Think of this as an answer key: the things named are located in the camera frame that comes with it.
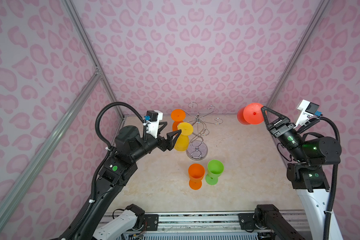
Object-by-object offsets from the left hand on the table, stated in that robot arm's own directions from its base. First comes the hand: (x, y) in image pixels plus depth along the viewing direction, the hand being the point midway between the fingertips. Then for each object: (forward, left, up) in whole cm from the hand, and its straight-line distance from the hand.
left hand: (173, 125), depth 58 cm
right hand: (-3, -29, +10) cm, 31 cm away
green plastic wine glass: (-4, -20, -34) cm, 39 cm away
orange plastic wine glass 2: (+15, -1, -10) cm, 18 cm away
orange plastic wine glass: (-7, -10, -29) cm, 32 cm away
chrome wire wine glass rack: (+13, -12, -40) cm, 44 cm away
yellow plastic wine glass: (+6, -5, -11) cm, 13 cm away
